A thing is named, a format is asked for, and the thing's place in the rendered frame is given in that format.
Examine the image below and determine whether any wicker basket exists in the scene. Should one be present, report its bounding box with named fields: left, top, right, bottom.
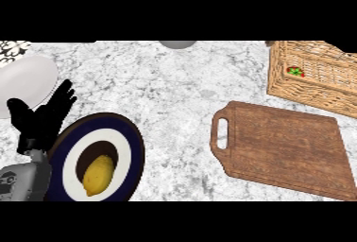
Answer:
left=266, top=41, right=357, bottom=119

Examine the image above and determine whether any grey round object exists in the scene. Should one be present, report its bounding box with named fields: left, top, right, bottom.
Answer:
left=159, top=41, right=198, bottom=50

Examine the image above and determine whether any black and white patterned cloth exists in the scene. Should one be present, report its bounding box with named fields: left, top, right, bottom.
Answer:
left=0, top=41, right=34, bottom=68

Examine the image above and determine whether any blue and white plate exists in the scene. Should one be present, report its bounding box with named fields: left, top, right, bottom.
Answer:
left=43, top=112, right=146, bottom=202

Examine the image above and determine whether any yellow lemon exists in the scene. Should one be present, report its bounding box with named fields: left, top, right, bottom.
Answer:
left=81, top=154, right=115, bottom=198

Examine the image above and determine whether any white oval plate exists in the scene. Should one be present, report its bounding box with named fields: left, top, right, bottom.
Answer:
left=0, top=55, right=60, bottom=120

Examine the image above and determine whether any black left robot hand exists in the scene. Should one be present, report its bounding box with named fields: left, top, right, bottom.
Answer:
left=6, top=78, right=80, bottom=156

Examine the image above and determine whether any brown wooden cutting board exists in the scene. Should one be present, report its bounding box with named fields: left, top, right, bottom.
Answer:
left=209, top=100, right=357, bottom=201

